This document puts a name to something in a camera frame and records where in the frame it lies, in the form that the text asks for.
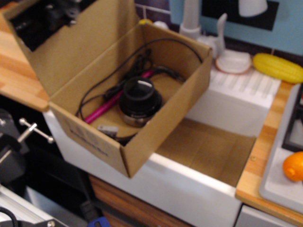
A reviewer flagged white lamp shade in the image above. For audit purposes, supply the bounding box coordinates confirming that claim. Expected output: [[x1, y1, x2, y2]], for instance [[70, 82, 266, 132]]
[[238, 0, 268, 17]]

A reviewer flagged black metal clamp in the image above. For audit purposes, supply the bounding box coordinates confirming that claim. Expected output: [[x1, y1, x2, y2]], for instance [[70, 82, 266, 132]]
[[0, 109, 54, 185]]

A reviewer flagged black round lens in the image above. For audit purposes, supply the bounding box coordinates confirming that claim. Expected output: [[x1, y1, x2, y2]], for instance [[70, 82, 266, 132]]
[[118, 77, 162, 127]]

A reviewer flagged yellow toy corn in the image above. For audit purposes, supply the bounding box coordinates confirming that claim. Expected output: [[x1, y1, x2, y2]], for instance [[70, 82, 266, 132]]
[[139, 19, 153, 25], [253, 53, 303, 84]]

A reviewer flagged grey toy stove top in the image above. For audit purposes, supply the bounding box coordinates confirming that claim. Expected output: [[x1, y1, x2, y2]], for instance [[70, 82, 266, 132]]
[[259, 84, 303, 214]]

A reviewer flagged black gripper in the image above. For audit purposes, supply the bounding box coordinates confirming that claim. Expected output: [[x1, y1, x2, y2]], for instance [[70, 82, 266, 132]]
[[9, 0, 94, 52]]

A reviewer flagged thin black cable in box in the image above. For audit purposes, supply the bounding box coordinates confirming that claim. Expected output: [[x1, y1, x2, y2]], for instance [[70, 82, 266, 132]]
[[75, 37, 203, 119]]

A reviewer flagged blue clamp handle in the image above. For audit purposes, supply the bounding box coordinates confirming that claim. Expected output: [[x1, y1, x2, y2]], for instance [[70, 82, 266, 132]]
[[87, 217, 110, 227]]

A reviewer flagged orange toy fruit right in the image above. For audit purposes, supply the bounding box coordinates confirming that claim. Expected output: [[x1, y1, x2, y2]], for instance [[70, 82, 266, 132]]
[[283, 151, 303, 181]]

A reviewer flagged yellow toy corn left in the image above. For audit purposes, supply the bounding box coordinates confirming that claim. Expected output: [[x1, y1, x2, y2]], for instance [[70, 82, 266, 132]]
[[139, 19, 153, 25]]

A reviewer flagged pink stick in box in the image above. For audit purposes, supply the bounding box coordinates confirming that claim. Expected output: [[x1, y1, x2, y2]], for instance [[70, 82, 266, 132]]
[[84, 69, 154, 124]]

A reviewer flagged white toy sink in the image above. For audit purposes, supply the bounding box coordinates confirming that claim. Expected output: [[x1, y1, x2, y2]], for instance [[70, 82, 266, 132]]
[[44, 69, 281, 227]]

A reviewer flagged yellow toy corn right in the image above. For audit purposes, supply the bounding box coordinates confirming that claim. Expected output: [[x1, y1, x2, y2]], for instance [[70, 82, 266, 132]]
[[253, 53, 303, 84]]

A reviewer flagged white toy faucet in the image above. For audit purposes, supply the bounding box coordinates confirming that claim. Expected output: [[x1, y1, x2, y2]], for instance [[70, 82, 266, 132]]
[[179, 0, 228, 58]]

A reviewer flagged black braided cable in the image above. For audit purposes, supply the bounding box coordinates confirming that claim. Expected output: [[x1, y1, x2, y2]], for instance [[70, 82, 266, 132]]
[[0, 207, 19, 227]]

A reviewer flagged brown cardboard kitchen set box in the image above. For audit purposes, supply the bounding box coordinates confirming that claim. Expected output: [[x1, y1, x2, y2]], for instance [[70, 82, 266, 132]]
[[3, 0, 213, 177]]

